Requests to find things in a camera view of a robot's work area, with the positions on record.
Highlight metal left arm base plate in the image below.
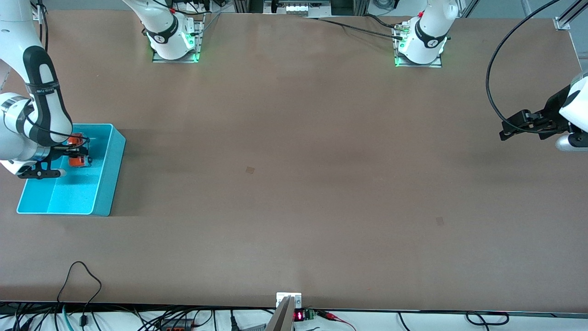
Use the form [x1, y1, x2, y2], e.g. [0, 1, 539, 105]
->
[393, 23, 444, 68]

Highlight aluminium frame post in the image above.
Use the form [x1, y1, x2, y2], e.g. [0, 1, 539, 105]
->
[452, 0, 481, 19]

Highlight aluminium corner bracket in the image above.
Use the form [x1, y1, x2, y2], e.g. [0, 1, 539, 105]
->
[554, 0, 588, 32]

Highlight aluminium frame corner profile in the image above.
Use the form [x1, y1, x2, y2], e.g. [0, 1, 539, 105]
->
[30, 0, 49, 21]

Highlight blue plastic box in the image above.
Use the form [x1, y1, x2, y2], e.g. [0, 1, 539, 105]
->
[17, 123, 126, 217]

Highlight looped black cable with plug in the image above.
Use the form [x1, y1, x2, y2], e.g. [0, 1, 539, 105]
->
[56, 261, 102, 328]

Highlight white bracket plate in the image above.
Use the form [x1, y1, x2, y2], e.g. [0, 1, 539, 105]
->
[276, 292, 302, 308]

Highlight thick black table cable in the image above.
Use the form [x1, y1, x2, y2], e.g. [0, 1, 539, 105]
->
[363, 14, 400, 29]

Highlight red clip lead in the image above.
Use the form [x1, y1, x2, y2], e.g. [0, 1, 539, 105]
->
[316, 310, 356, 331]

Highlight thin black table cable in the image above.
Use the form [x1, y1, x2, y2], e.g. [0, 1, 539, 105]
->
[303, 17, 407, 42]

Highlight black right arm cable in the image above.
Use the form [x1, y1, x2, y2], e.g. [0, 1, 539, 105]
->
[23, 0, 89, 148]

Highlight white lit device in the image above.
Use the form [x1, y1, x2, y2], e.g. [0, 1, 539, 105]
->
[285, 2, 332, 14]

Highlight orange toy bus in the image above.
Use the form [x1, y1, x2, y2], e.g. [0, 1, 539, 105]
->
[67, 133, 91, 167]

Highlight grey metal mount beam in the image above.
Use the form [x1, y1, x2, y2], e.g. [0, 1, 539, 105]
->
[266, 296, 295, 331]

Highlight coiled black cable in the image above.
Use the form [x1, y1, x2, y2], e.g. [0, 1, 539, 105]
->
[397, 311, 510, 331]

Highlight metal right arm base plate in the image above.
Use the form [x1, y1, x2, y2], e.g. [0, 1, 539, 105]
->
[152, 13, 205, 63]

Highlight grey power strip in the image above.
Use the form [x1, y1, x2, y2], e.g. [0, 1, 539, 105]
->
[158, 318, 196, 331]

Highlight metal equipment rack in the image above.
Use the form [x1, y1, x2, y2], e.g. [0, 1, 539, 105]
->
[232, 0, 370, 17]

